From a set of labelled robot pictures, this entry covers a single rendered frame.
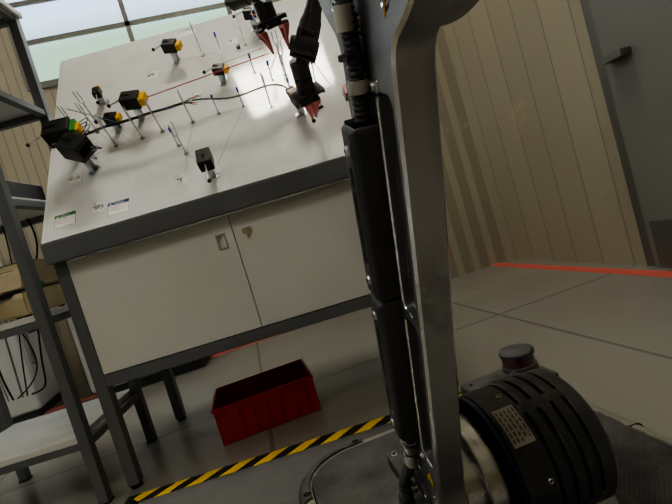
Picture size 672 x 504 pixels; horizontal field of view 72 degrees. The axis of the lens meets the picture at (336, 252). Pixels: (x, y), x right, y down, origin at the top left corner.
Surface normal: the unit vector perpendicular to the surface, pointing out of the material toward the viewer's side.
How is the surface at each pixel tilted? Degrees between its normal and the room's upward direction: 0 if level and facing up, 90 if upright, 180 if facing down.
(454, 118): 90
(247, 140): 53
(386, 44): 90
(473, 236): 90
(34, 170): 90
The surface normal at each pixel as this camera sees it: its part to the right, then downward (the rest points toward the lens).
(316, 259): 0.06, 0.05
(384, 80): -0.94, 0.29
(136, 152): -0.12, -0.53
